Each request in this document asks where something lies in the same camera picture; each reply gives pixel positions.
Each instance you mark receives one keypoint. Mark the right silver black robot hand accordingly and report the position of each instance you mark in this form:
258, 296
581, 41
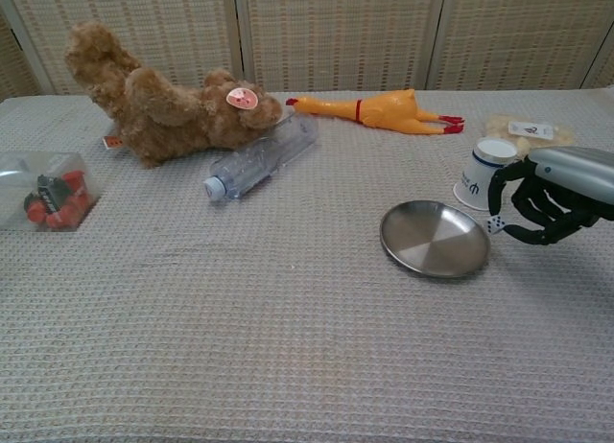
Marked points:
575, 174

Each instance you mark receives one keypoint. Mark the white die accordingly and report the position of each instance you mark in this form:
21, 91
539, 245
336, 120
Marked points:
495, 225

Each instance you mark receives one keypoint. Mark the white paper cup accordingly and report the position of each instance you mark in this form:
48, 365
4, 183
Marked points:
472, 184

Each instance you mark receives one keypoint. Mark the round metal plate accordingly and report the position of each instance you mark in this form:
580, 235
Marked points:
432, 241

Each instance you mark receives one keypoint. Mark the clear snack bag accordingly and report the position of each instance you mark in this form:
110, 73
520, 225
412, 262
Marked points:
503, 126

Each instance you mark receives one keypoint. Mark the yellow rubber chicken toy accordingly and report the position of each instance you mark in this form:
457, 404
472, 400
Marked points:
384, 109

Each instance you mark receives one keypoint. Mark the woven folding screen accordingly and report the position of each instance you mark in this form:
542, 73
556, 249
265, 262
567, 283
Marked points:
336, 30

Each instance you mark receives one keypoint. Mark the clear plastic water bottle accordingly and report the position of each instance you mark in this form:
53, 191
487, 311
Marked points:
259, 162

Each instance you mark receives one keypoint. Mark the beige waffle tablecloth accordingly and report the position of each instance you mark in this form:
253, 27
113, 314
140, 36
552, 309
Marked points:
240, 342

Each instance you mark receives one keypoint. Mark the brown teddy bear plush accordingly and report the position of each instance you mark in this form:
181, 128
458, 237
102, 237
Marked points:
168, 117

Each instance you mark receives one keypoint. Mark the red black toy car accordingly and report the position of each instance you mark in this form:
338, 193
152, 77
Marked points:
60, 198

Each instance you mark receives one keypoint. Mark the clear plastic box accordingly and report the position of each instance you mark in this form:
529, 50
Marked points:
19, 174

